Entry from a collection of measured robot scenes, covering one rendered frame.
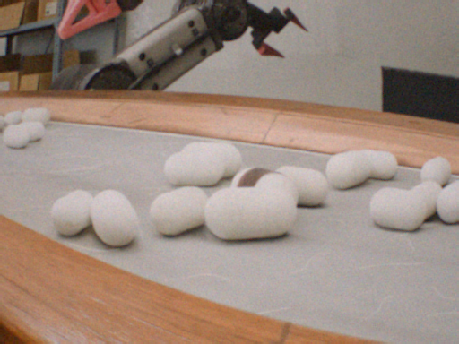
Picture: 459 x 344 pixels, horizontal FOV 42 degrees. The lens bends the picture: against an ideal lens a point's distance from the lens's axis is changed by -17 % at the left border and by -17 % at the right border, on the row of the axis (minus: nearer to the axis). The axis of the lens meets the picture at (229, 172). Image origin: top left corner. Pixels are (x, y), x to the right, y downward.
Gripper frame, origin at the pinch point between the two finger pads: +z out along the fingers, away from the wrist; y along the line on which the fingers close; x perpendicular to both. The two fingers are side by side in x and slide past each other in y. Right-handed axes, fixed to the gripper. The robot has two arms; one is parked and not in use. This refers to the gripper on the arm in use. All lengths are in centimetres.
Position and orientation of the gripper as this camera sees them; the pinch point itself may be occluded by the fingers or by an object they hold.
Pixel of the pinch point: (64, 30)
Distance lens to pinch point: 75.0
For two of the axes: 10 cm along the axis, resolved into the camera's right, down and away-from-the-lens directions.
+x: 4.3, 6.4, 6.3
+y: 7.5, 1.4, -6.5
